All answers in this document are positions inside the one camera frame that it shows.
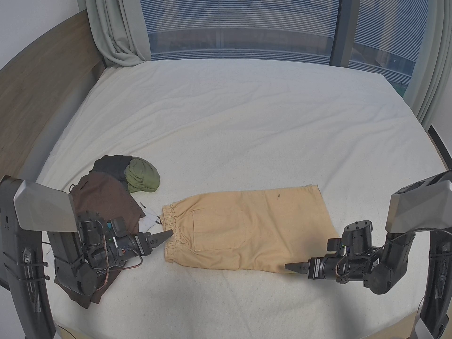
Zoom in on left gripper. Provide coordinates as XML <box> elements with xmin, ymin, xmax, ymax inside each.
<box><xmin>118</xmin><ymin>229</ymin><xmax>174</xmax><ymax>258</ymax></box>

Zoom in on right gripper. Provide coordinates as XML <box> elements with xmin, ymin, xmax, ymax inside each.
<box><xmin>284</xmin><ymin>256</ymin><xmax>340</xmax><ymax>281</ymax></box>

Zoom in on tan shorts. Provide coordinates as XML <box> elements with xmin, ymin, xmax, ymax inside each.
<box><xmin>162</xmin><ymin>184</ymin><xmax>338</xmax><ymax>273</ymax></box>

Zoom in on bed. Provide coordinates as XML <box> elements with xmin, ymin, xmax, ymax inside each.
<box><xmin>0</xmin><ymin>11</ymin><xmax>452</xmax><ymax>339</ymax></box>

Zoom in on white garment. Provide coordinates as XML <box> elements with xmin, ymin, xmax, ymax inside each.
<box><xmin>139</xmin><ymin>203</ymin><xmax>164</xmax><ymax>233</ymax></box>

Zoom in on green garment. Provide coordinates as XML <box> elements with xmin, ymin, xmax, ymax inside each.
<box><xmin>125</xmin><ymin>157</ymin><xmax>160</xmax><ymax>193</ymax></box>

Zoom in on brown garment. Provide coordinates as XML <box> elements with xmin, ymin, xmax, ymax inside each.
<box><xmin>54</xmin><ymin>173</ymin><xmax>145</xmax><ymax>309</ymax></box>

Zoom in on dark grey garment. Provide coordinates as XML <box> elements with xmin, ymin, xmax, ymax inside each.
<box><xmin>91</xmin><ymin>155</ymin><xmax>134</xmax><ymax>183</ymax></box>

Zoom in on grey-green curtain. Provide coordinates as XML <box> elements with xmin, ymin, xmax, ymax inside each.
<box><xmin>74</xmin><ymin>0</ymin><xmax>152</xmax><ymax>70</ymax></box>
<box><xmin>403</xmin><ymin>0</ymin><xmax>452</xmax><ymax>128</ymax></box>

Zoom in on window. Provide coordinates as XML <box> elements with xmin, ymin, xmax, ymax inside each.
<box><xmin>136</xmin><ymin>0</ymin><xmax>429</xmax><ymax>96</ymax></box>

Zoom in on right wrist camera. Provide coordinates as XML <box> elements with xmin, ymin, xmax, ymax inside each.
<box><xmin>327</xmin><ymin>238</ymin><xmax>345</xmax><ymax>256</ymax></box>

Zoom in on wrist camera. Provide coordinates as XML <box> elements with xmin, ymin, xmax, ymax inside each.
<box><xmin>110</xmin><ymin>216</ymin><xmax>128</xmax><ymax>238</ymax></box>
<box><xmin>327</xmin><ymin>238</ymin><xmax>345</xmax><ymax>256</ymax></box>

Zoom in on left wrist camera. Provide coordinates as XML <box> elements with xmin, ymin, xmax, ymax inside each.
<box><xmin>110</xmin><ymin>216</ymin><xmax>128</xmax><ymax>238</ymax></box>

